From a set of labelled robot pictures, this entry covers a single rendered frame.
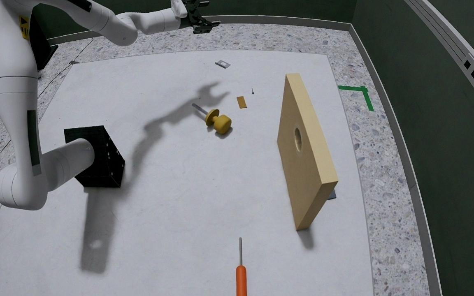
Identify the orange-handled screwdriver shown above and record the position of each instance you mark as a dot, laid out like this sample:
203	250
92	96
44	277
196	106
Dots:
240	274

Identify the tan wooden door panel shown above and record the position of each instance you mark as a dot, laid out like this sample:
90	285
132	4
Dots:
307	163

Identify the tan rectangular plate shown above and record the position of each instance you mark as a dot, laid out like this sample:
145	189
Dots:
241	102

